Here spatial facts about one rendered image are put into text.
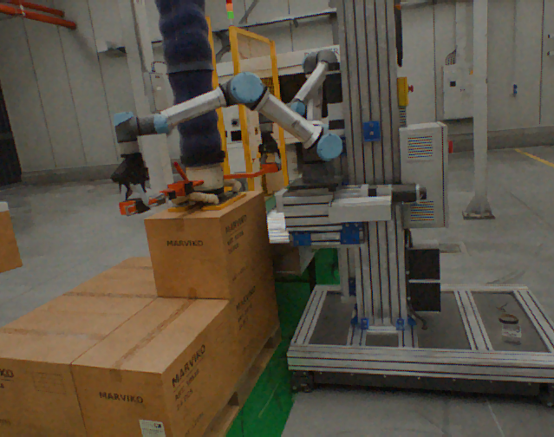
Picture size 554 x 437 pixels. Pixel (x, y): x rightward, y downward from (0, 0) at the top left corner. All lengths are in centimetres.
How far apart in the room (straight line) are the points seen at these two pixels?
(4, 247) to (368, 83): 227
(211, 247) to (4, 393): 102
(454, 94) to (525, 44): 176
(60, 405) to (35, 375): 15
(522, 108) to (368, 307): 966
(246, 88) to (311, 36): 987
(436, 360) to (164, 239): 136
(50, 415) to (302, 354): 110
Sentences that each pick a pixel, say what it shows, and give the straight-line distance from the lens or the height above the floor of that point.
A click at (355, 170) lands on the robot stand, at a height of 105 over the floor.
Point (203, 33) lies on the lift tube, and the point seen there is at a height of 176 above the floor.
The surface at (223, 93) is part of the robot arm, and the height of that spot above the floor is 147.
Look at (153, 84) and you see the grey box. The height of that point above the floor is 168.
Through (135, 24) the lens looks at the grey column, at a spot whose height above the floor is 212.
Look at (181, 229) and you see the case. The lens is 209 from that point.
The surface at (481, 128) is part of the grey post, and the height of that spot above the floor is 96.
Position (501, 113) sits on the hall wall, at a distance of 1159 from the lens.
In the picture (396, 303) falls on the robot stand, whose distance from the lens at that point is 238.
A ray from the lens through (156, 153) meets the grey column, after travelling 373.
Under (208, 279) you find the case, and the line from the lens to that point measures 212.
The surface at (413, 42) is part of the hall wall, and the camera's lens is 1142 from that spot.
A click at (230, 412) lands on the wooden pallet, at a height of 2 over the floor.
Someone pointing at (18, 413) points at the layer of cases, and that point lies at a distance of 225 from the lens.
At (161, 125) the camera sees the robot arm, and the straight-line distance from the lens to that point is 177.
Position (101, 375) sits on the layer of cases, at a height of 51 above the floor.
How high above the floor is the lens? 137
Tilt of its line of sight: 13 degrees down
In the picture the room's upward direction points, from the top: 6 degrees counter-clockwise
